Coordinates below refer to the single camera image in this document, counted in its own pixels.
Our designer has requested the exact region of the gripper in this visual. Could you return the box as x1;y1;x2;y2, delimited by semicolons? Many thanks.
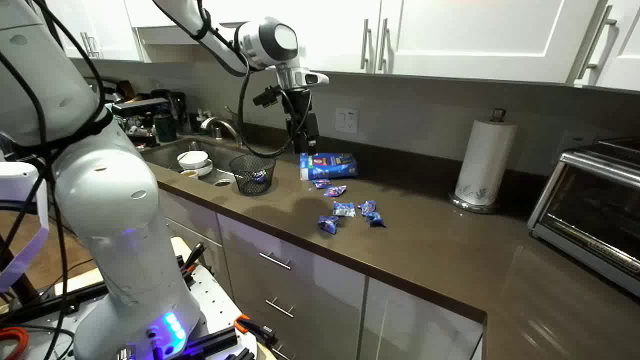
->
284;89;321;155

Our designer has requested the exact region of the blue sachet bag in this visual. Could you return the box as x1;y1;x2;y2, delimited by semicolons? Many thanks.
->
299;152;359;181

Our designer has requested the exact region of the steel sink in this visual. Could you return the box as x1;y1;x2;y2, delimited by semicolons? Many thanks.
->
141;137;275;189

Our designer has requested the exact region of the steel tap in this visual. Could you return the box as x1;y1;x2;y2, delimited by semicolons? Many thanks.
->
199;116;244;147

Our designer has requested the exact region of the narrow white cabinet door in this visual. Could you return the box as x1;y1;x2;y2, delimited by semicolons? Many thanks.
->
287;0;383;75

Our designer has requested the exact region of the black kettle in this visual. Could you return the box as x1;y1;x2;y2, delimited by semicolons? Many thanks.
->
168;91;192;135

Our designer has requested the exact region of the grey drawer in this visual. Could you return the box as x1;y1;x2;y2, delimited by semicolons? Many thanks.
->
216;213;367;321
232;287;365;360

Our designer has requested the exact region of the dark mug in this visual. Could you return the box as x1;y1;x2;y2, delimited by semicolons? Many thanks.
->
153;114;178;144

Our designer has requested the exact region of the black coffee machine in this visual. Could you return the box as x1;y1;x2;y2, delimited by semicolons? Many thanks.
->
111;97;174;149

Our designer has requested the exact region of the white upper cabinet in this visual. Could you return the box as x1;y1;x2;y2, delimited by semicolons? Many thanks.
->
45;0;640;94

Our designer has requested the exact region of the paper towel roll on holder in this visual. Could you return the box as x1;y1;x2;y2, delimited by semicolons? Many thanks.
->
448;107;519;215

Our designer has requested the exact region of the wide white cabinet door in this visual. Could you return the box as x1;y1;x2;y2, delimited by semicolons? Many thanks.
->
376;0;601;84

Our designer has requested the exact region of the orange and black clamp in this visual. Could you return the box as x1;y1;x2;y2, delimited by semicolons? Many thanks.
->
233;314;279;347

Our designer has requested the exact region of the grey lower cabinet door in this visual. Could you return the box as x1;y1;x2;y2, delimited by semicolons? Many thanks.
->
357;276;487;360

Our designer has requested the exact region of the silver toaster oven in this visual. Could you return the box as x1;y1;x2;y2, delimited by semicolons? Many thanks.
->
527;137;640;299

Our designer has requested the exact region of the toaster oven door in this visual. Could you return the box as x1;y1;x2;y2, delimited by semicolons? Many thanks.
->
535;160;640;281

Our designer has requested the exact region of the white wall socket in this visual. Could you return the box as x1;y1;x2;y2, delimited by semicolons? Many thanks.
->
334;107;360;135

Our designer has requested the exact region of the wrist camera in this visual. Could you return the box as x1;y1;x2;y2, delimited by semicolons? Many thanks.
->
252;84;284;108

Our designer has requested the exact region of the black wire basket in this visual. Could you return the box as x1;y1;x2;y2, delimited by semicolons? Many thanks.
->
229;154;277;196

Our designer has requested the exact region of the steel cabinet door handle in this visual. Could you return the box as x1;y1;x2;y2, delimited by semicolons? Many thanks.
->
360;18;373;71
377;18;391;72
80;31;101;59
576;4;619;82

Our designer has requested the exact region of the toaster oven door handle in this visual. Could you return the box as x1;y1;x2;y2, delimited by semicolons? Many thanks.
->
559;152;640;189

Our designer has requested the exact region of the orange cable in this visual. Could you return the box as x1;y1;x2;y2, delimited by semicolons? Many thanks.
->
0;327;30;360

